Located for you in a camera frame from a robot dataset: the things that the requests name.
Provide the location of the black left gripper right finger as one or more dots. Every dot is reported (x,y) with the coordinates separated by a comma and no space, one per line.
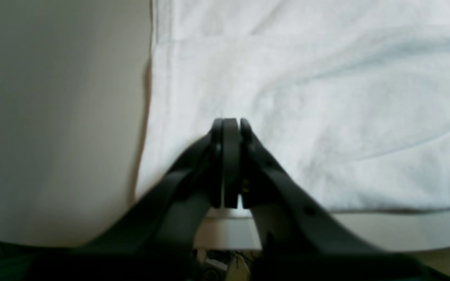
(300,240)

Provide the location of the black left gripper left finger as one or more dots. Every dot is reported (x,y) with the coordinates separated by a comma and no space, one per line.
(154,240)

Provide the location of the white printed T-shirt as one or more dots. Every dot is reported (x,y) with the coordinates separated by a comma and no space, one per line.
(352,97)

